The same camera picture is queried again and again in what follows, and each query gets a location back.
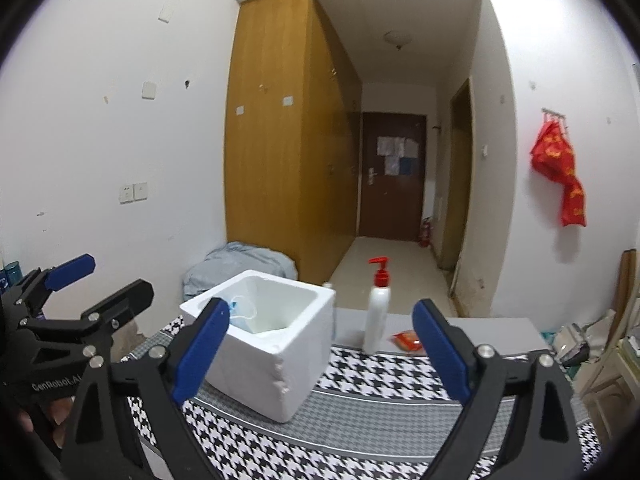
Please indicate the ceiling lamp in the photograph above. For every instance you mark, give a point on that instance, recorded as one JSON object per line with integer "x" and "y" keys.
{"x": 397, "y": 39}

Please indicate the white lotion bottle red pump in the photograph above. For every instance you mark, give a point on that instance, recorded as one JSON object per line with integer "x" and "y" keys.
{"x": 376, "y": 320}

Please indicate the wooden boards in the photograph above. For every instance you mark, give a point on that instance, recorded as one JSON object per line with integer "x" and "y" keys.
{"x": 629, "y": 280}

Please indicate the papers on door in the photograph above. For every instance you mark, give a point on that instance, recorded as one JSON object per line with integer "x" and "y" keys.
{"x": 395, "y": 152}

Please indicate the red fire extinguisher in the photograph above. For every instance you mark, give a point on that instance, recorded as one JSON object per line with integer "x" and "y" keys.
{"x": 425, "y": 232}

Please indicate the white wall switch plate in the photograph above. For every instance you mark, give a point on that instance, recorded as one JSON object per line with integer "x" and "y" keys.
{"x": 148, "y": 90}

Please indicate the wooden wardrobe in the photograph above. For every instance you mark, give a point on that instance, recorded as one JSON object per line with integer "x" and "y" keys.
{"x": 285, "y": 135}

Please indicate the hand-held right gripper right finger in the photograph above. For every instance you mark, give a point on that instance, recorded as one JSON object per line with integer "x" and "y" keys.
{"x": 440, "y": 350}

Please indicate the light wooden side door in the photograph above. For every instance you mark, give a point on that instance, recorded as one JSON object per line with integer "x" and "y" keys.
{"x": 457, "y": 185}

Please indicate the person's left hand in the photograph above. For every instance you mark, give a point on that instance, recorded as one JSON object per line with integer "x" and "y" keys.
{"x": 47, "y": 412}

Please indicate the red hanging bags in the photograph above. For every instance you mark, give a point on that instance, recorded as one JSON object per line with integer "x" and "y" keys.
{"x": 557, "y": 160}

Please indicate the blue face mask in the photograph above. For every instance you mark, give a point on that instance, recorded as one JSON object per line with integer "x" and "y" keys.
{"x": 240, "y": 307}

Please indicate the white foam box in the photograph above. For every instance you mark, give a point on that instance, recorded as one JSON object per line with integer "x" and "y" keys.
{"x": 270, "y": 360}

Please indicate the grey bedding bundle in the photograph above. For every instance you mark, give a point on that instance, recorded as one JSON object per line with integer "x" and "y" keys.
{"x": 235, "y": 262}

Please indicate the houndstooth table runner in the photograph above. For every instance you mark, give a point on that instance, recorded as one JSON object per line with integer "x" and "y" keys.
{"x": 350, "y": 410}

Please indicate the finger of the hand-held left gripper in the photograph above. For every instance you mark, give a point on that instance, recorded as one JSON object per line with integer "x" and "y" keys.
{"x": 125, "y": 300}
{"x": 70, "y": 270}

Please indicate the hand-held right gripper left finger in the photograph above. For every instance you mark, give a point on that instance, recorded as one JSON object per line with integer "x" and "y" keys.
{"x": 202, "y": 350}

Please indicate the dark brown entrance door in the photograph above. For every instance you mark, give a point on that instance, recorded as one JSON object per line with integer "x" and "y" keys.
{"x": 390, "y": 200}

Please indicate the red snack packet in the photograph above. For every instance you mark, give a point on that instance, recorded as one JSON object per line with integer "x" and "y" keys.
{"x": 407, "y": 341}

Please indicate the white wall socket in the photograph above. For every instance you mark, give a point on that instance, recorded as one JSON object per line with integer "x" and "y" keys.
{"x": 126, "y": 193}
{"x": 141, "y": 190}

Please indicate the metal wall hook rack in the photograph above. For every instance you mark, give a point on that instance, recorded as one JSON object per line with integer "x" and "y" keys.
{"x": 555, "y": 114}

